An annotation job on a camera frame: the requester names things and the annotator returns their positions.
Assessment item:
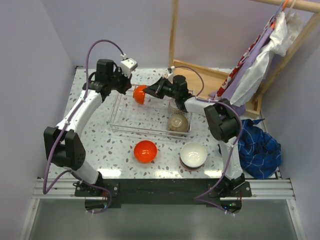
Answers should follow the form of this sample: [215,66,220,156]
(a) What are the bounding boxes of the red white patterned garment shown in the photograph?
[212,19,273,100]

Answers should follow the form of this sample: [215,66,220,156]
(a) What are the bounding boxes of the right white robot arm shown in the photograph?
[143,75,245,197]

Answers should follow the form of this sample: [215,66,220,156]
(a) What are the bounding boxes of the white hanging garment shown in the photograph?
[229,12,303,107]

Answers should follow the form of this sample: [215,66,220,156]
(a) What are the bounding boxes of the clear wire dish rack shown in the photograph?
[109,84,193,138]

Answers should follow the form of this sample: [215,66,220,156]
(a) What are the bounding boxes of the wooden clothes rack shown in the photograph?
[168,0,320,118]

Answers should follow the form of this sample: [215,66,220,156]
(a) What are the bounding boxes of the black bowl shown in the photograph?
[167,114,189,136]

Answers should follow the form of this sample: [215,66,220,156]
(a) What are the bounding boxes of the aluminium rail frame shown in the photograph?
[32,109,297,201]

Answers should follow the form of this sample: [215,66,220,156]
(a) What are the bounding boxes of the dotted beige bowl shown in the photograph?
[168,98,186,116]

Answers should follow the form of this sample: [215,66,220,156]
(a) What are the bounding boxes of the white bowl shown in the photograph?
[179,142,207,170]

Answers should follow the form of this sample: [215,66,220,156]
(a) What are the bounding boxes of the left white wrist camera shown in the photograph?
[119,53,138,77]

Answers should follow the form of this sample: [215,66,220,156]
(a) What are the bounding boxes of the orange plastic bowl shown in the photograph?
[133,140,158,164]
[132,85,147,105]

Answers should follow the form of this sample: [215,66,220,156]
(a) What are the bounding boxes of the lilac hanging garment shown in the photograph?
[209,27,273,116]

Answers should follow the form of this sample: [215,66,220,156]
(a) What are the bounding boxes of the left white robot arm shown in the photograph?
[43,58,138,196]

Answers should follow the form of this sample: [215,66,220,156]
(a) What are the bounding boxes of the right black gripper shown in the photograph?
[144,77,179,100]

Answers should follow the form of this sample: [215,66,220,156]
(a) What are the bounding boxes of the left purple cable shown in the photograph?
[42,39,126,215]

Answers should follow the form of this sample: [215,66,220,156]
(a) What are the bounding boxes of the blue checked cloth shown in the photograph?
[217,118,283,180]

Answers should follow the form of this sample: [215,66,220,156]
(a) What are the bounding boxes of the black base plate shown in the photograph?
[73,177,253,211]

